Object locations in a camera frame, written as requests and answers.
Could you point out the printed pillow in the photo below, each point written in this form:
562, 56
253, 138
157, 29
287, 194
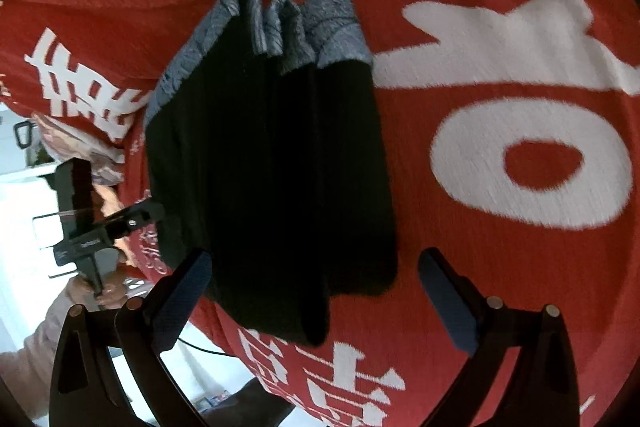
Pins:
75, 142

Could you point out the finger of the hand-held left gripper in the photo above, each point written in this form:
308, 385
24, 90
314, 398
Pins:
132, 219

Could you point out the white cabinet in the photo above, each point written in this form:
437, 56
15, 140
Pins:
25, 192

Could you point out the person's left hand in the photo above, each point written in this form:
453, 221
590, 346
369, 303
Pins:
112, 282

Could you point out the colourful printed packets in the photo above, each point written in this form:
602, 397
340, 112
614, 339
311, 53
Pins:
212, 401

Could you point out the black pants with grey waistband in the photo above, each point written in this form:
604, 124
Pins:
270, 167

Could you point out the red printed blanket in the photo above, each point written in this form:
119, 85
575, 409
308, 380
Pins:
475, 257

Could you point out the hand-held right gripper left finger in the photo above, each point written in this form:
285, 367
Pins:
184, 294

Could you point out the person's left forearm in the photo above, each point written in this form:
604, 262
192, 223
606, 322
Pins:
30, 357

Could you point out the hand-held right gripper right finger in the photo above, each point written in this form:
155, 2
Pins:
450, 302

